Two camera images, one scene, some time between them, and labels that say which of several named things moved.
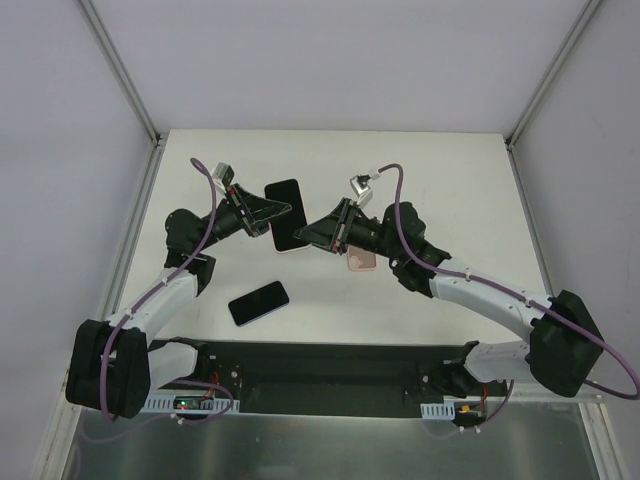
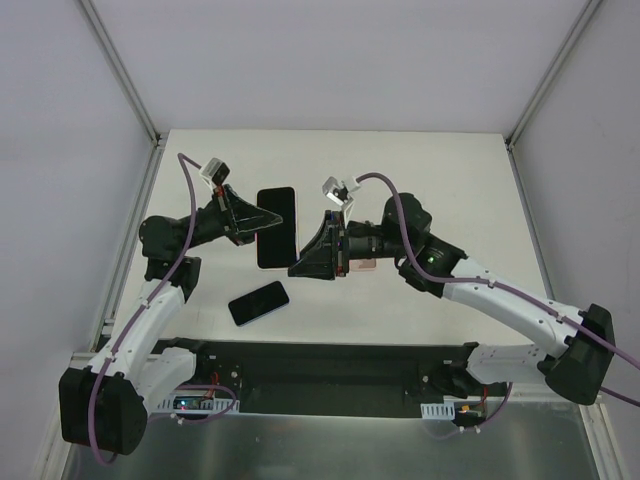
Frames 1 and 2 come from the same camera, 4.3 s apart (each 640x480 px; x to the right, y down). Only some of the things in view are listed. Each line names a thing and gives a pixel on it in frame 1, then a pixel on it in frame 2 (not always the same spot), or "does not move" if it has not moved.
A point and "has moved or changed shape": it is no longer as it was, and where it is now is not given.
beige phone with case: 284,227 has moved or changed shape
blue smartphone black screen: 258,303 does not move
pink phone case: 359,259 does not move
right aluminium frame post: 522,119 does not move
